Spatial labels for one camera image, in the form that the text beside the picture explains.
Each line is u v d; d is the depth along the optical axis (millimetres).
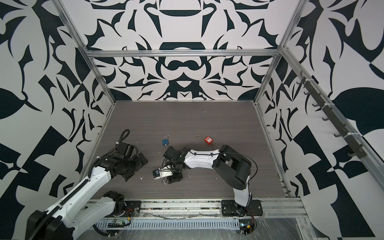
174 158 684
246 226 713
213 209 759
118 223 693
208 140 967
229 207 743
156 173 717
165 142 972
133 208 737
